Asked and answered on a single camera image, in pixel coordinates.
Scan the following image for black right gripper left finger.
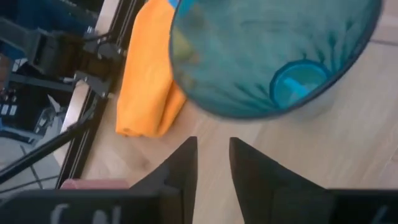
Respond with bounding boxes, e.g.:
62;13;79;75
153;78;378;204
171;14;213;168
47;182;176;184
129;136;198;224

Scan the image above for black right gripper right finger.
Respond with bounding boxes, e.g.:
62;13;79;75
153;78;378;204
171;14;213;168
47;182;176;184
229;136;330;224

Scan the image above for pink ribbed cup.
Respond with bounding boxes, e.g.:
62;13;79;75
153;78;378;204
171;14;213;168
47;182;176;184
60;179;130;191

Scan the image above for teal translucent tumbler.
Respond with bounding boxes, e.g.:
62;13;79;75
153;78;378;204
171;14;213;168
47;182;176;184
169;0;384;121

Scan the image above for wooden tray rack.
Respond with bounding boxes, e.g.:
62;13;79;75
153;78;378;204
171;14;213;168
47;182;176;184
136;30;398;224

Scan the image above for orange cloth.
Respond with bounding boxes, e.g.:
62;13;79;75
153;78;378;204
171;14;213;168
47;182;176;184
115;0;188;139

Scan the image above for black table frame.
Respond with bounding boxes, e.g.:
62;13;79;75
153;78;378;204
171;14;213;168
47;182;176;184
0;0;147;189

